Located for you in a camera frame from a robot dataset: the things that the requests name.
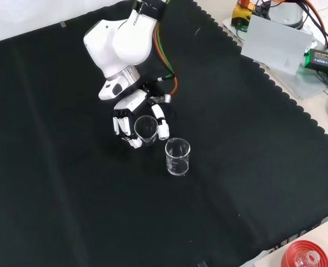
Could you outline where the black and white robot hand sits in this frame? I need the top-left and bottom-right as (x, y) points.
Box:
(112, 88), (171, 150)

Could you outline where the small clear glass beaker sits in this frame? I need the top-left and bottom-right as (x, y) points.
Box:
(133, 115), (158, 147)

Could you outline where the clear glass beaker with markings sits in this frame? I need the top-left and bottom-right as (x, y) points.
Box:
(164, 137), (192, 177)

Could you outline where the black cloth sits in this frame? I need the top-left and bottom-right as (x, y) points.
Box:
(0, 0), (328, 267)

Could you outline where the yellow stop button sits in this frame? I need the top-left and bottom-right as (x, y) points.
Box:
(230, 0), (257, 26)

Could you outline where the black power adapter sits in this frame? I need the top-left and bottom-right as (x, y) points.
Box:
(304, 48), (328, 78)

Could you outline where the red ribbed funnel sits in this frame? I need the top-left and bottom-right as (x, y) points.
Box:
(280, 240), (328, 267)

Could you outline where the clear glass stopper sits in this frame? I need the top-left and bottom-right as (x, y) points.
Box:
(294, 251), (321, 267)

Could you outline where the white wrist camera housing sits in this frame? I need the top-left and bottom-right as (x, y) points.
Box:
(98, 76), (126, 101)

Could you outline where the green cable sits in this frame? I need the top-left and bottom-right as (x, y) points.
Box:
(155, 23), (176, 82)

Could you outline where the grey base plate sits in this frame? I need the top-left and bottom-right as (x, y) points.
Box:
(221, 16), (328, 100)

